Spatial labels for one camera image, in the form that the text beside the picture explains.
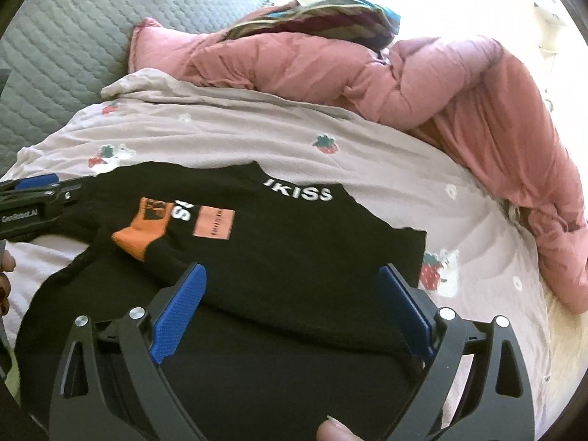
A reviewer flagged left hand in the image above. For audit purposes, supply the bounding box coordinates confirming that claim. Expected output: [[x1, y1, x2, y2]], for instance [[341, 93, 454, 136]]
[[0, 250, 16, 316]]

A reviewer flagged right hand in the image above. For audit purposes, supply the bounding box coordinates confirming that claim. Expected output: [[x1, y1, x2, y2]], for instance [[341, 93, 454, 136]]
[[316, 416, 363, 441]]

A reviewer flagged pink puffy comforter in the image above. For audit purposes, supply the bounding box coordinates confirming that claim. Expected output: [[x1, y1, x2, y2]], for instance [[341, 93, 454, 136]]
[[129, 19, 587, 313]]

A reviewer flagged black sweater with orange patches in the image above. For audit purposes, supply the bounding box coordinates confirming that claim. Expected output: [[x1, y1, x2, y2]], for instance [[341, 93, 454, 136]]
[[16, 162, 426, 440]]

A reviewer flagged grey quilted headboard cushion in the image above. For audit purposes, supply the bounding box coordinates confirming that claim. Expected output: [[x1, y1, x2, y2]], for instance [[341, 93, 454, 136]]
[[1, 0, 267, 171]]

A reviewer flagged striped multicolour cloth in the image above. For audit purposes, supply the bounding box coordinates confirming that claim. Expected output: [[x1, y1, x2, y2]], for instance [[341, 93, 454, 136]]
[[226, 0, 401, 53]]

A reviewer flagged lilac strawberry print blanket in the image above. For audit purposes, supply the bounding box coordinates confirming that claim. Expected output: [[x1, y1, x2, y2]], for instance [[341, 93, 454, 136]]
[[0, 67, 571, 423]]

